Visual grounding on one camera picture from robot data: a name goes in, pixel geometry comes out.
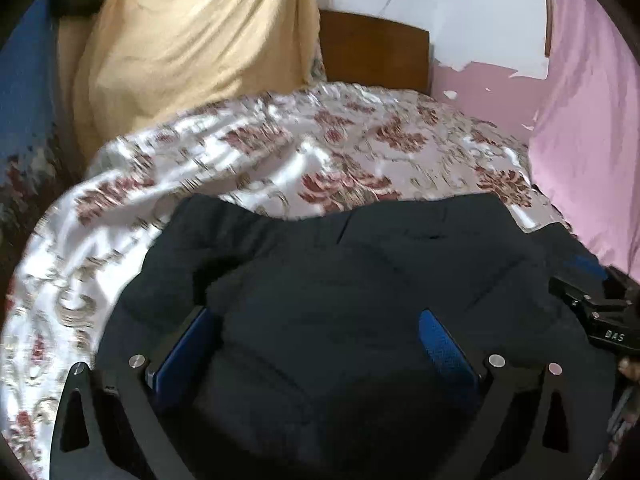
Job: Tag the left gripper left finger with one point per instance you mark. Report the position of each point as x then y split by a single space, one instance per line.
108 423

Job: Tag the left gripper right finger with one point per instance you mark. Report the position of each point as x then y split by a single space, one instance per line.
521 428

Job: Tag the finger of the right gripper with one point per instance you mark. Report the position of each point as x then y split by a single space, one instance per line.
585 268

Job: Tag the black padded jacket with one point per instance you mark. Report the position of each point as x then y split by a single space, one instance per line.
318 369

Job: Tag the person's right hand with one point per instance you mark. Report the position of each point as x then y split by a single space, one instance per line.
630 369

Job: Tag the pink curtain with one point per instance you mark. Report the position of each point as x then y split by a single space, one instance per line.
585 147

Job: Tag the blue floral wardrobe cover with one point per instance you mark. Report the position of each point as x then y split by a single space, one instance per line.
31 171

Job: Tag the floral satin bedspread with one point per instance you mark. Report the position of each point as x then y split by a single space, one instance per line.
307 154

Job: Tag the brown wooden headboard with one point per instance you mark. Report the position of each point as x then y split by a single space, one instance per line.
359 49

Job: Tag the beige hanging cloth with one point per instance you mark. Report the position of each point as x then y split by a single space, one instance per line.
147 60

